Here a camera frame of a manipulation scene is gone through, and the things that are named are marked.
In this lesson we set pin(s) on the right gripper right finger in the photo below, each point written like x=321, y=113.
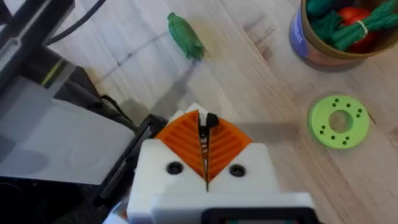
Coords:
x=245, y=182

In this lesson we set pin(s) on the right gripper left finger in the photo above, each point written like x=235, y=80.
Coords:
x=161, y=186

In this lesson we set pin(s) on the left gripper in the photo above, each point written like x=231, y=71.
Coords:
x=73, y=90

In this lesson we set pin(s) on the green toy vegetable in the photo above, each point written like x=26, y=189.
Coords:
x=186, y=35

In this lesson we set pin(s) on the green disc with holes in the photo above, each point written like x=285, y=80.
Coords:
x=320, y=119

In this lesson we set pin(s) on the toy tub with vegetables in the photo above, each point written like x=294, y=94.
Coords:
x=342, y=31

